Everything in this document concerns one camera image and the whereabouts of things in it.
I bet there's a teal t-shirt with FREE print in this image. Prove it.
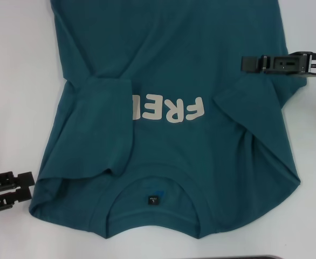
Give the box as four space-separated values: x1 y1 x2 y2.
28 0 308 240

